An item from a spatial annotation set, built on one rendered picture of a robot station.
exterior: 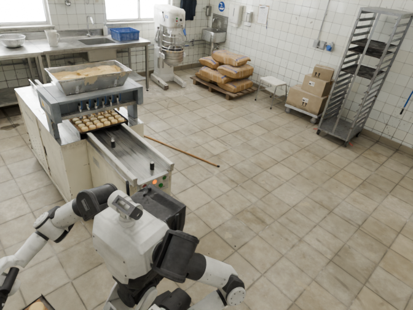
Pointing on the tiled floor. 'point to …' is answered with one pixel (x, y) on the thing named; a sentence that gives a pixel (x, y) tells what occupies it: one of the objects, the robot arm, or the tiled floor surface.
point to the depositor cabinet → (62, 146)
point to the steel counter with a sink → (102, 52)
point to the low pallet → (222, 88)
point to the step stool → (273, 87)
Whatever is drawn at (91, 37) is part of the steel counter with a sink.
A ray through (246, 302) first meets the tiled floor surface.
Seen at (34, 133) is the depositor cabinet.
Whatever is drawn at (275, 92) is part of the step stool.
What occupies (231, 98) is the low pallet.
